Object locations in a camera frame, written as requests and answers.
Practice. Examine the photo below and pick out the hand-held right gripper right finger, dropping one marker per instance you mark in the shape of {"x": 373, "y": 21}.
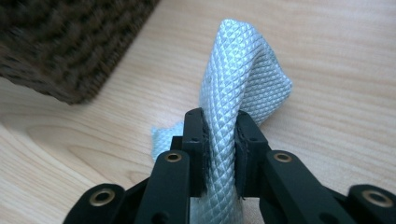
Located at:
{"x": 280, "y": 186}

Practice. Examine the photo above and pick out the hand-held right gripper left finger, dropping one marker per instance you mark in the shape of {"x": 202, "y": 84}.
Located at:
{"x": 168, "y": 186}

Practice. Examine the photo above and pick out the light blue textured cloth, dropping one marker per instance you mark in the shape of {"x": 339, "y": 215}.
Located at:
{"x": 230, "y": 77}

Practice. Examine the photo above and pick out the brown woven basket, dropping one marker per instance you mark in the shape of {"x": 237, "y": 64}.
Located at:
{"x": 62, "y": 46}

